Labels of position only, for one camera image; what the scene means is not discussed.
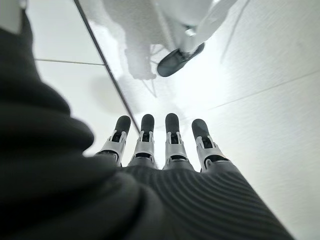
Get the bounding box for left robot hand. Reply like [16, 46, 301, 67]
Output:
[0, 0, 297, 240]

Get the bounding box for white glossy cabinet door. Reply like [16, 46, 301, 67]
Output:
[27, 0, 107, 66]
[34, 60, 141, 161]

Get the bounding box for left robot leg with foot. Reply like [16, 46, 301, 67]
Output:
[156, 0, 251, 78]

